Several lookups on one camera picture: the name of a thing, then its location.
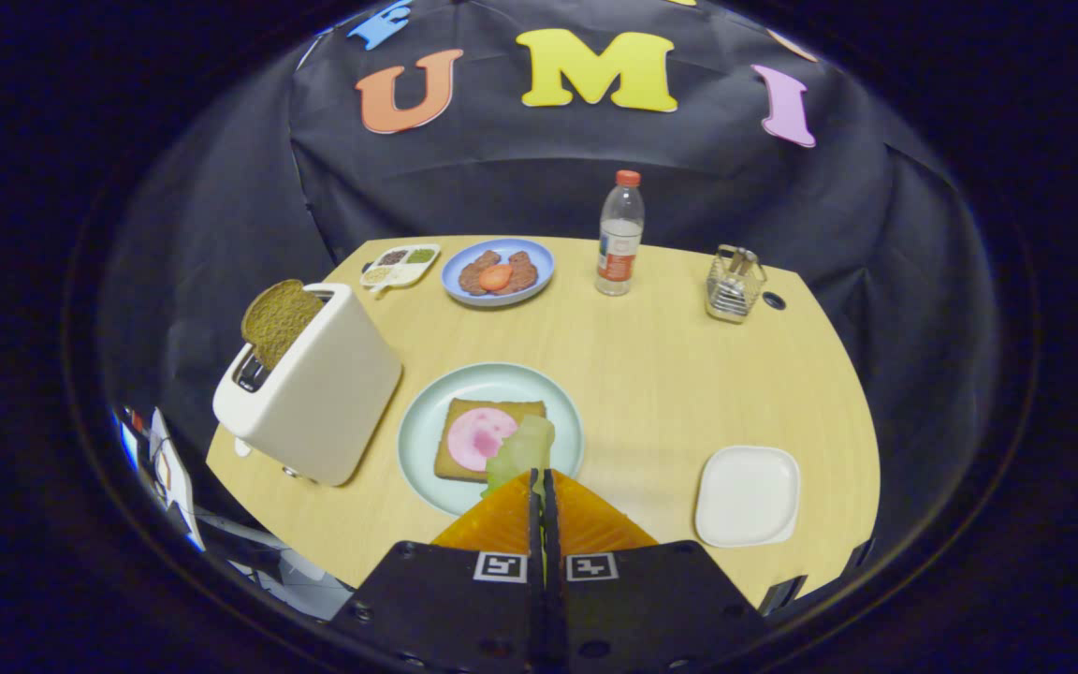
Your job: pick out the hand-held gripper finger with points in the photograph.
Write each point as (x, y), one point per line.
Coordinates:
(553, 608)
(535, 608)

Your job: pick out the green lettuce leaf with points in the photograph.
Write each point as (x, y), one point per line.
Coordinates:
(525, 449)

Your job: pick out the brown toast slice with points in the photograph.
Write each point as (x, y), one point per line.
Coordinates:
(279, 318)

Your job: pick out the tan bread slice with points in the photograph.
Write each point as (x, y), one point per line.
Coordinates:
(450, 463)

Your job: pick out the pink ham slice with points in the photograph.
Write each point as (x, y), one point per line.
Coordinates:
(478, 440)

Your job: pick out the pale green round plate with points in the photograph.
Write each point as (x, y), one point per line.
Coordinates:
(427, 421)

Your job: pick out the white square plate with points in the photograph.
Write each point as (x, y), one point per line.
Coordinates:
(747, 496)

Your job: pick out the black table clamp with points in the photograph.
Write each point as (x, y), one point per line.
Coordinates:
(784, 594)
(860, 554)

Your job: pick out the cream white toaster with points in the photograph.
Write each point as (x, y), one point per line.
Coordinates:
(324, 393)

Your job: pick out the blue round plate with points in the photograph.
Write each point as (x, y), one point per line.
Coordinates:
(502, 300)

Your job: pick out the red tomato slice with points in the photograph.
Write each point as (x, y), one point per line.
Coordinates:
(496, 277)

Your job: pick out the brown meat patty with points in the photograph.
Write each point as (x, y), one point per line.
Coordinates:
(472, 276)
(525, 271)

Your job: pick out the white seasoning tray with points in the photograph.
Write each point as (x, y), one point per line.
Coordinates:
(399, 267)

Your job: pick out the clear plastic water bottle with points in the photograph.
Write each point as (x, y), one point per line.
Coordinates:
(619, 243)

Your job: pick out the black desk grommet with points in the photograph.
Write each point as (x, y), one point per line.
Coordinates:
(774, 300)

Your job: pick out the metal utensil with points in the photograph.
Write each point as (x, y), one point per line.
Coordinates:
(745, 264)

